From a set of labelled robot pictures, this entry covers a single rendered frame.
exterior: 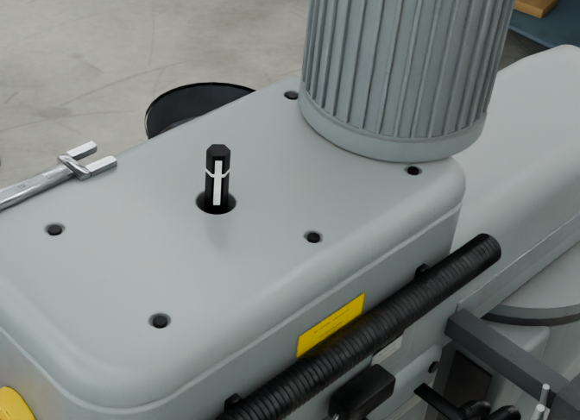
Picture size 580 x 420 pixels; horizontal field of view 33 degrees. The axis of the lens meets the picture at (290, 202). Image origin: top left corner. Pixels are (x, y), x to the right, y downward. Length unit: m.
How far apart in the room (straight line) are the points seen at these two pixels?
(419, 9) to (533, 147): 0.44
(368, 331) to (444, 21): 0.29
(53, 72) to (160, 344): 3.96
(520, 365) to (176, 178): 0.47
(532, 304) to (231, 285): 0.62
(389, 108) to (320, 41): 0.09
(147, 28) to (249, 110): 4.03
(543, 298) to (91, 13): 4.06
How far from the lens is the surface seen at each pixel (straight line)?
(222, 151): 0.88
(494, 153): 1.27
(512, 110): 1.36
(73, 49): 4.88
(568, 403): 1.03
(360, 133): 0.97
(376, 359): 1.07
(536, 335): 1.38
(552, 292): 1.39
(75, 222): 0.89
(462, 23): 0.92
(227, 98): 3.48
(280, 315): 0.84
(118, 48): 4.88
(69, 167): 0.94
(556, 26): 5.07
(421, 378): 1.22
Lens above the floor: 2.46
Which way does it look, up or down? 39 degrees down
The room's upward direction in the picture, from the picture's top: 6 degrees clockwise
